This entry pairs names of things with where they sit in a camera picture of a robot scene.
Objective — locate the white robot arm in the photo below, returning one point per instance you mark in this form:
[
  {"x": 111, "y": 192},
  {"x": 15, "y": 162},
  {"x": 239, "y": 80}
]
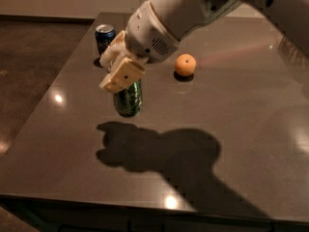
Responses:
[{"x": 182, "y": 17}]

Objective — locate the green soda can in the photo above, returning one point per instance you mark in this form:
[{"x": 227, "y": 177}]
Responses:
[{"x": 128, "y": 103}]

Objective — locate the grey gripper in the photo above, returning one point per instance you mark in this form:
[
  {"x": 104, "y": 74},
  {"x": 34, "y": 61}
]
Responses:
[{"x": 146, "y": 38}]

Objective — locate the orange fruit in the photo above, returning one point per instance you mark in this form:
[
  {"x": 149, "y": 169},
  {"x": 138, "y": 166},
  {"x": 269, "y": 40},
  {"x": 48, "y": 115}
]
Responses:
[{"x": 185, "y": 65}]

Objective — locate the blue soda can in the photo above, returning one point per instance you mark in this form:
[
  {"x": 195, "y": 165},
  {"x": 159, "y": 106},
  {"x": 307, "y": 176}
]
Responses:
[{"x": 104, "y": 34}]

